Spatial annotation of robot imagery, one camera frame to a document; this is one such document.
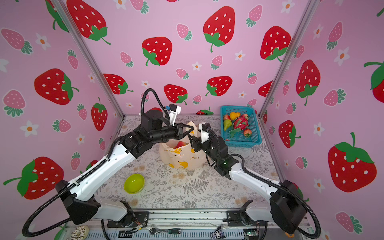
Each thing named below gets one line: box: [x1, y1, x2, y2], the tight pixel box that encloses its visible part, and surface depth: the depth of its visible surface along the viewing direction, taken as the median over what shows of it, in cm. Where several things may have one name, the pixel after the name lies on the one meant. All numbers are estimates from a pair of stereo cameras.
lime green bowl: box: [124, 173, 146, 194], surface depth 85 cm
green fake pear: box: [223, 119, 232, 131], surface depth 112 cm
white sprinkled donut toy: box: [70, 225, 89, 240], surface depth 70 cm
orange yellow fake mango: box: [229, 112, 241, 121], surface depth 116 cm
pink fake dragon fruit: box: [228, 116, 249, 138], surface depth 109 cm
